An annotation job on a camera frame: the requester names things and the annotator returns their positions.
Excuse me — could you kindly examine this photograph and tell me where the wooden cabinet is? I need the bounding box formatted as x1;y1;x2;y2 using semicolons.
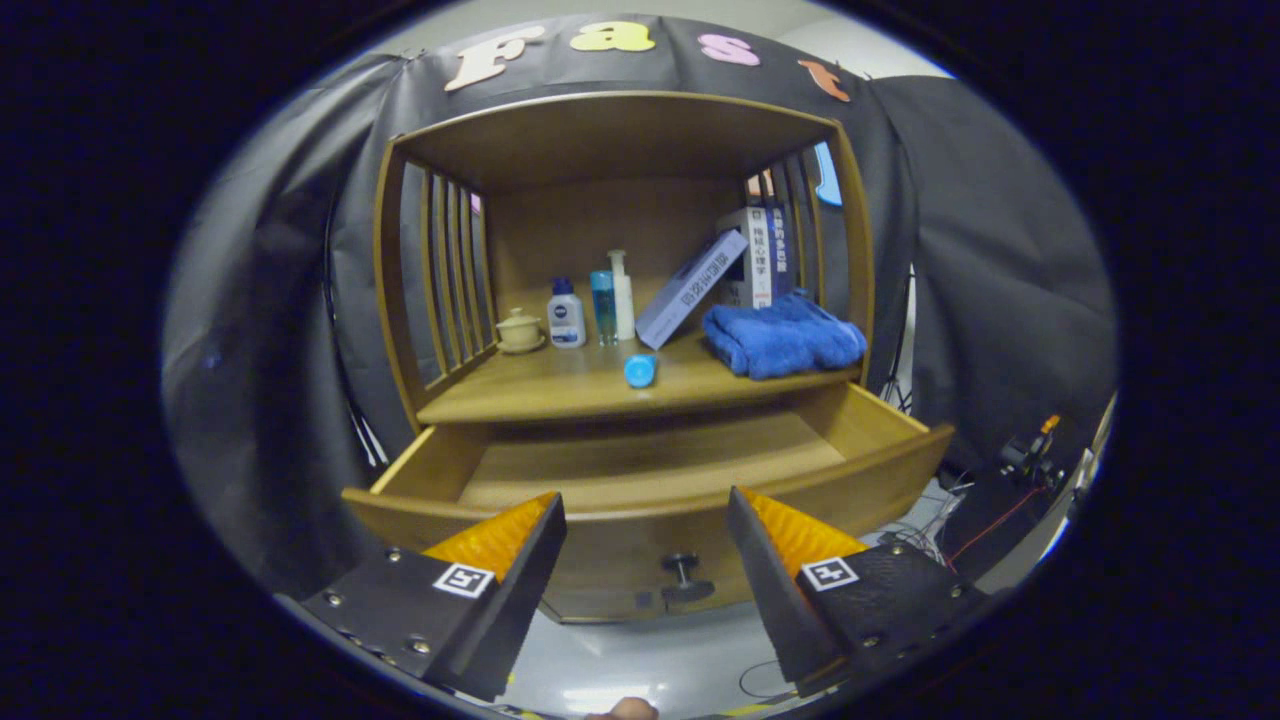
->
372;90;876;431

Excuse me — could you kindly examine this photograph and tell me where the beige lidded ceramic cup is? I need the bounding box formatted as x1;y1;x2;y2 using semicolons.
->
495;307;548;355

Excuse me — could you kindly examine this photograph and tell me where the black tripod stand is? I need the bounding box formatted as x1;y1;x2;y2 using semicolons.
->
880;265;916;416

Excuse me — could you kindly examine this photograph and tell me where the dark blue book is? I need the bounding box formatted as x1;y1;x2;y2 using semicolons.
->
770;205;796;301

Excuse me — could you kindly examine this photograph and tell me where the white spine book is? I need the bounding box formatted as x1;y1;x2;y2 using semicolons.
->
716;206;774;309

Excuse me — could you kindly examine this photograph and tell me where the clear blue bottle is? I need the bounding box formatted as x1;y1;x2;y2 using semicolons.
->
589;270;617;347

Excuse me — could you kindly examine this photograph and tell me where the wooden countertop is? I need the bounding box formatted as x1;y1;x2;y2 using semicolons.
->
415;330;863;426

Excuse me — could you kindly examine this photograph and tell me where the wooden drawer with black knob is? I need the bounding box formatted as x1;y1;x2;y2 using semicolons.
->
342;383;956;623

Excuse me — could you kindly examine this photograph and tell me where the white pump bottle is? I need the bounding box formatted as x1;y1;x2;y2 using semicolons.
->
607;250;636;341

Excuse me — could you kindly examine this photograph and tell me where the beige cloth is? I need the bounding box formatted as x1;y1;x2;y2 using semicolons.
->
1070;390;1119;521

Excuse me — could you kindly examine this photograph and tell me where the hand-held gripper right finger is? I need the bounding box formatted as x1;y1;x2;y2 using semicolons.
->
727;487;991;698

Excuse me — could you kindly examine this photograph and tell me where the black backdrop cloth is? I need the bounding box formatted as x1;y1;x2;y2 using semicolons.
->
160;12;1119;601

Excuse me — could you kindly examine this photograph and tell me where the folded blue towel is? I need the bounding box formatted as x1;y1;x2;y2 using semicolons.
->
702;290;869;381

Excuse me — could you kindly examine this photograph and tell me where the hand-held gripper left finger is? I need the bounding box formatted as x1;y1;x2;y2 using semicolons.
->
300;492;568;701

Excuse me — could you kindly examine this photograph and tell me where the lavender book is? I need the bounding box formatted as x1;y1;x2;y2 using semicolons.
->
635;229;750;351

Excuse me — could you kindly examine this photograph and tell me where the white lotion bottle blue cap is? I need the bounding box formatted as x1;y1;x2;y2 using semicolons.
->
547;277;588;349

